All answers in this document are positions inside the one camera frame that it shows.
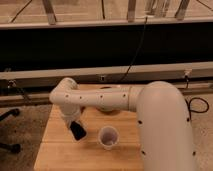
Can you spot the black rectangular eraser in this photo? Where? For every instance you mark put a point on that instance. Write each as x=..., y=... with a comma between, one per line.
x=77, y=130

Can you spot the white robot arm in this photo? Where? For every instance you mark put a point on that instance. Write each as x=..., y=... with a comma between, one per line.
x=163, y=119

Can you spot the green round plate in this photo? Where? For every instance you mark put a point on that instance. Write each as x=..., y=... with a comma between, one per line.
x=105, y=110

